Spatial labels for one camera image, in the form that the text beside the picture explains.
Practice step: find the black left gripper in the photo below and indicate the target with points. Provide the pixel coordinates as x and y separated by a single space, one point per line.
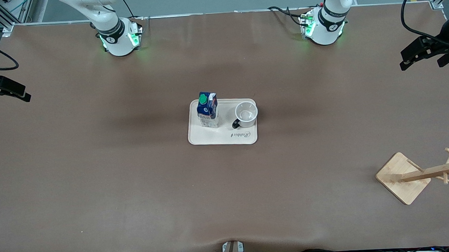
437 45

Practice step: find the blue white milk carton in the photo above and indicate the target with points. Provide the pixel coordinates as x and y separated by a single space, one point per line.
208 111

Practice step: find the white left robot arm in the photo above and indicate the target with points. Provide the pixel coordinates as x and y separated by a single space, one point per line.
328 23

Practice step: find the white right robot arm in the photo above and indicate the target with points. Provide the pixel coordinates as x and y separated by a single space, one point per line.
112 28

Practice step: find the wooden cup rack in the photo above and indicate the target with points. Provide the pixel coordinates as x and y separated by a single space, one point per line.
401 179

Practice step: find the beige plastic tray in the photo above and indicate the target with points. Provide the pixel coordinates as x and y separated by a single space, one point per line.
217 135

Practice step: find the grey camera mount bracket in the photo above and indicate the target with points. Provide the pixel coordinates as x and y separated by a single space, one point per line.
232 250

